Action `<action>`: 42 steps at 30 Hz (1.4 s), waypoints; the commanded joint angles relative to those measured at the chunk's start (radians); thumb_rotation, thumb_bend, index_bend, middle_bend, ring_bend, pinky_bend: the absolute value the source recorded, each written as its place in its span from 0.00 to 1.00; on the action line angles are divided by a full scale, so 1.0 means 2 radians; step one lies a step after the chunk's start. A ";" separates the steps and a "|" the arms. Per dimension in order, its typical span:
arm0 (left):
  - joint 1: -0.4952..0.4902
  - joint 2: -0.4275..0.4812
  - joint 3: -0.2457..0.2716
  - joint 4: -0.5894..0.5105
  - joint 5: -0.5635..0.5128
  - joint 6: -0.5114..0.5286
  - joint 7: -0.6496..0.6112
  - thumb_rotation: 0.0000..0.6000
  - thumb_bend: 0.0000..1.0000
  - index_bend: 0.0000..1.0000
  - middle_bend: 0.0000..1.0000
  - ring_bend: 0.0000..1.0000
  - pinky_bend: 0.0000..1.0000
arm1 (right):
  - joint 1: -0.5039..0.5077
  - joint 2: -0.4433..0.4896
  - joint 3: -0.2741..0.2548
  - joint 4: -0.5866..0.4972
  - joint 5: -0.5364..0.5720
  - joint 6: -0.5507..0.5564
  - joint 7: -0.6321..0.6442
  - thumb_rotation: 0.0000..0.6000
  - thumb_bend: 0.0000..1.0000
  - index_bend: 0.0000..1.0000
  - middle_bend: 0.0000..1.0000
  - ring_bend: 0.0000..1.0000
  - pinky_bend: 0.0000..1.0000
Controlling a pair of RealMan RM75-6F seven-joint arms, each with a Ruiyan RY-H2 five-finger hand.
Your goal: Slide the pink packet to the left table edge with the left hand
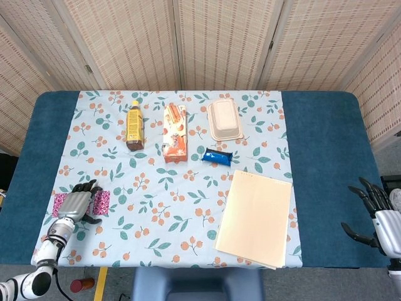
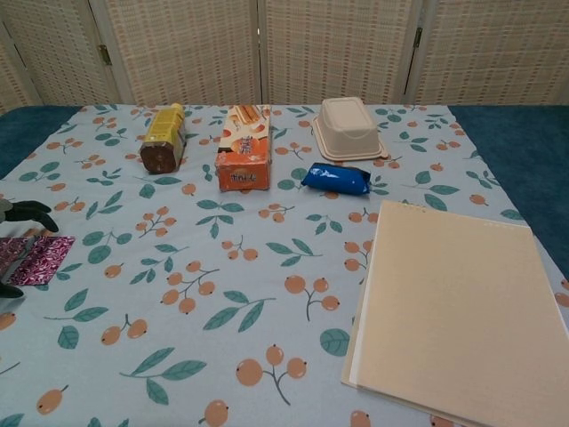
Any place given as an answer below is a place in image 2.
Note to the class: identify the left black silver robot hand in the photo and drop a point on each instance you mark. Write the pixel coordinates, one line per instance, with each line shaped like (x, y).
(26, 209)

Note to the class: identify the pink patterned pouch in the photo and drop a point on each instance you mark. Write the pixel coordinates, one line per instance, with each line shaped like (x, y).
(51, 258)

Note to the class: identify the tea bottle with yellow label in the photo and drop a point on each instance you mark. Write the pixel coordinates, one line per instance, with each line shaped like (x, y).
(162, 129)

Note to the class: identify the brass screen hinge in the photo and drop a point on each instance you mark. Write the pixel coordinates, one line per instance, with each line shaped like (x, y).
(104, 55)
(418, 37)

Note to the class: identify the floral light blue tablecloth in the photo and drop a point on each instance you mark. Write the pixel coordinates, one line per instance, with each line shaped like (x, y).
(178, 338)

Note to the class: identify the orange biscuit box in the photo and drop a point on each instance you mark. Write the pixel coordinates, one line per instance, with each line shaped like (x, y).
(244, 147)

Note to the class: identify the woven bamboo folding screen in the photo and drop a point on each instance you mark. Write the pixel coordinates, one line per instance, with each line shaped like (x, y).
(191, 49)

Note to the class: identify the blue snack packet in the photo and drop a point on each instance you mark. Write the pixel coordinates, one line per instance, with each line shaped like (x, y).
(333, 178)

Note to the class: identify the beige plastic food container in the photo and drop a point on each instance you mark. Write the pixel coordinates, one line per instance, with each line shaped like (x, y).
(349, 129)

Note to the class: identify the beige paper folder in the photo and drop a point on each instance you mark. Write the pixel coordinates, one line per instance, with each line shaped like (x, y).
(444, 311)

